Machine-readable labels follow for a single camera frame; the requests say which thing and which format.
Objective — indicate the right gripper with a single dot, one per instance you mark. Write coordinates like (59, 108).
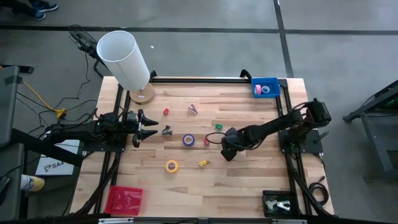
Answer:
(236, 141)

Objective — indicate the black aluminium table frame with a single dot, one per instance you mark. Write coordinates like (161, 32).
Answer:
(174, 80)

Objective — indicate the white lamp wooden base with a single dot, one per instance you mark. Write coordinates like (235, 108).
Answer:
(124, 59)

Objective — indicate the black metal stand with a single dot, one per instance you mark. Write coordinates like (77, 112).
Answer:
(375, 146)

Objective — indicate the yellow staple remover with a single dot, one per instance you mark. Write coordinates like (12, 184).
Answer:
(202, 163)

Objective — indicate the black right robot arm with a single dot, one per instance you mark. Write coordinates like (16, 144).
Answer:
(273, 126)

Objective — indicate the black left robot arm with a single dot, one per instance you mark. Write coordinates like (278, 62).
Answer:
(77, 132)

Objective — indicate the purple tape roll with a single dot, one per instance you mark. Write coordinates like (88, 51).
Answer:
(188, 145)

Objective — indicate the yellow white spray can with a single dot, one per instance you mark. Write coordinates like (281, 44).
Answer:
(32, 183)

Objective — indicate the pink tape roll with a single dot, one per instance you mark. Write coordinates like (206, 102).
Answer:
(257, 89)

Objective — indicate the red staple remover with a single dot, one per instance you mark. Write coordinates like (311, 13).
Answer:
(166, 111)
(206, 142)

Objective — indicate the pink stapler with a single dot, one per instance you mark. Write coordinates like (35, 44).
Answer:
(192, 109)

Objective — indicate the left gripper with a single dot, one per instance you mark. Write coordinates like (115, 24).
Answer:
(130, 129)

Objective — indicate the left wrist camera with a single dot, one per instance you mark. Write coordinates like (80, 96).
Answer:
(132, 115)

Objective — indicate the white cardboard box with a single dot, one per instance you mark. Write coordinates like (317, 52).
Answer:
(57, 166)

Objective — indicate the light blue tape roll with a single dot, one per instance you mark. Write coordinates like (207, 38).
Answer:
(265, 92)

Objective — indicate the yellow tape roll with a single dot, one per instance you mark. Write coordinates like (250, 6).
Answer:
(171, 171)

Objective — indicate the person's shoe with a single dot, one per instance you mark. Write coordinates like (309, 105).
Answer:
(34, 14)
(46, 7)

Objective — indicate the grey equipment case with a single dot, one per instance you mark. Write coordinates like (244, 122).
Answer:
(7, 109)
(11, 186)

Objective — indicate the black stapler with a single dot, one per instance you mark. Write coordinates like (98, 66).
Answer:
(167, 130)

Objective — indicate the silver metal bracket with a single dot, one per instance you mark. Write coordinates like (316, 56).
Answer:
(115, 220)
(289, 221)

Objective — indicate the green staple remover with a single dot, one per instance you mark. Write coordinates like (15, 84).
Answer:
(219, 126)

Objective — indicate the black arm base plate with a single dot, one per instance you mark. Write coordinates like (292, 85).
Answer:
(311, 144)

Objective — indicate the red plastic basket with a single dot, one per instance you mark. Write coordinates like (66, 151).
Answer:
(124, 200)

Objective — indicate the blue plastic bin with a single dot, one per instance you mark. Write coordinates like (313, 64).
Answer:
(273, 94)

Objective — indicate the black diagonal beam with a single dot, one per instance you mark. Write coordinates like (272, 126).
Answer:
(46, 148)

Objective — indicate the black plastic bin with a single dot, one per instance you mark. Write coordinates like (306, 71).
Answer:
(267, 194)

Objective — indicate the person's leg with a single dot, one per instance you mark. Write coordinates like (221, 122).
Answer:
(18, 3)

